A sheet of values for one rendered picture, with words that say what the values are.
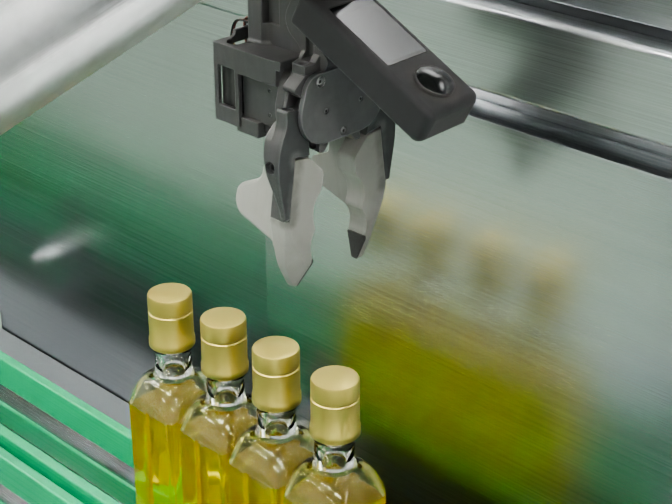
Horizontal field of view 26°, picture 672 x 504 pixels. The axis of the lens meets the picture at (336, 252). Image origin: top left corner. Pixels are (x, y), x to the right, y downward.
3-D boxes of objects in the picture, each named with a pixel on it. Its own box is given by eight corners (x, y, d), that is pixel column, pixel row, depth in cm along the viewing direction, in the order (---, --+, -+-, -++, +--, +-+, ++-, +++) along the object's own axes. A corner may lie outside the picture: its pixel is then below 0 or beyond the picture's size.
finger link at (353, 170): (336, 214, 102) (314, 100, 97) (398, 240, 98) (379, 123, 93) (305, 236, 100) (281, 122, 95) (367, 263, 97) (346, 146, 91)
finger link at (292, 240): (246, 261, 97) (266, 127, 94) (309, 291, 93) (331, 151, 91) (211, 267, 95) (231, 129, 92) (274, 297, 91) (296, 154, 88)
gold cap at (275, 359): (311, 400, 104) (311, 346, 102) (274, 418, 102) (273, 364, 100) (278, 381, 106) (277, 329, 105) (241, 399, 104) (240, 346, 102)
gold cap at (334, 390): (371, 431, 101) (372, 377, 99) (335, 452, 98) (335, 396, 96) (335, 411, 103) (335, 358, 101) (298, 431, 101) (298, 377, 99)
